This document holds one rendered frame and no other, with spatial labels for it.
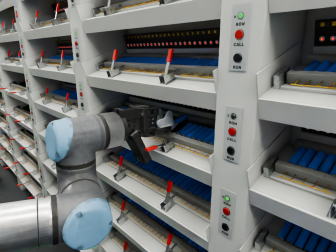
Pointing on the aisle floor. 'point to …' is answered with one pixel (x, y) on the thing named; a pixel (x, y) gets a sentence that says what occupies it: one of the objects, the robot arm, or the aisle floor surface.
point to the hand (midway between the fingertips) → (171, 124)
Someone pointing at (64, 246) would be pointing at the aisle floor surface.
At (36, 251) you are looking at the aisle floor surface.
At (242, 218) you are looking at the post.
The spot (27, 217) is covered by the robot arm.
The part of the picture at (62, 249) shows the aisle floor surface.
